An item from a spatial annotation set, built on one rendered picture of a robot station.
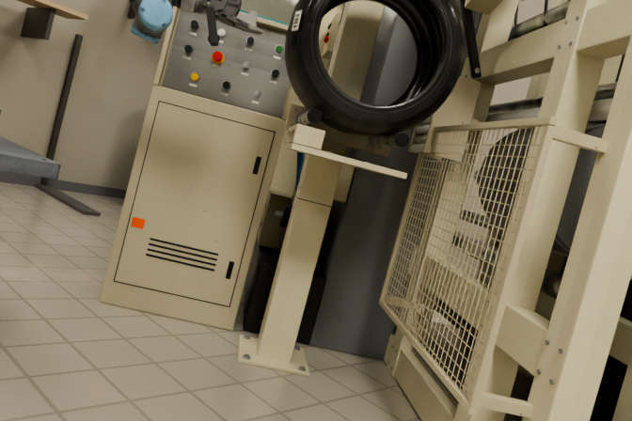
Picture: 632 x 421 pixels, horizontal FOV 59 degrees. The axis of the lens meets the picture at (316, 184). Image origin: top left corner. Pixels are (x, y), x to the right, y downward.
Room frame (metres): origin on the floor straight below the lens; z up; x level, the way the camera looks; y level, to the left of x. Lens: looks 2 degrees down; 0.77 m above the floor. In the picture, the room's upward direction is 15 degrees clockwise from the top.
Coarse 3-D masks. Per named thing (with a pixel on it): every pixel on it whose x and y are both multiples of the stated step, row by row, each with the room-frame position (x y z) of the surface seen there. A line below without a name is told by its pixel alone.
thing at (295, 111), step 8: (296, 104) 2.03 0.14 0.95; (296, 112) 2.03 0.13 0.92; (304, 112) 2.03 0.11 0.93; (288, 120) 2.03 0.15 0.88; (296, 120) 2.03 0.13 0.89; (288, 128) 2.03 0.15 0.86; (320, 128) 2.05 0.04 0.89; (328, 128) 2.05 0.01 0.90; (328, 136) 2.05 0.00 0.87; (336, 136) 2.05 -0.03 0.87; (344, 136) 2.06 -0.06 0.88; (352, 136) 2.06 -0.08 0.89; (360, 136) 2.07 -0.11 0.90; (368, 136) 2.07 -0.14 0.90; (344, 144) 2.06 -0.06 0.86; (352, 144) 2.06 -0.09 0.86; (360, 144) 2.07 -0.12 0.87; (368, 144) 2.07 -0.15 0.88; (376, 152) 2.08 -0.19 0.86; (384, 152) 2.08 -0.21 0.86
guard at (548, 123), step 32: (448, 128) 1.90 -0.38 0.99; (480, 128) 1.64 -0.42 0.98; (512, 128) 1.47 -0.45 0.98; (544, 128) 1.28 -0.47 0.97; (512, 160) 1.40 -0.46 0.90; (544, 160) 1.26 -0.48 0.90; (512, 224) 1.31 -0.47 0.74; (416, 256) 1.90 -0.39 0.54; (480, 256) 1.43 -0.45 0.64; (512, 256) 1.26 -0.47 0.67; (384, 288) 2.13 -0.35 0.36; (448, 288) 1.57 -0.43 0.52; (416, 320) 1.74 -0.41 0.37; (448, 352) 1.46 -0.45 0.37; (448, 384) 1.39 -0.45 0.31; (480, 384) 1.26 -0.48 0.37
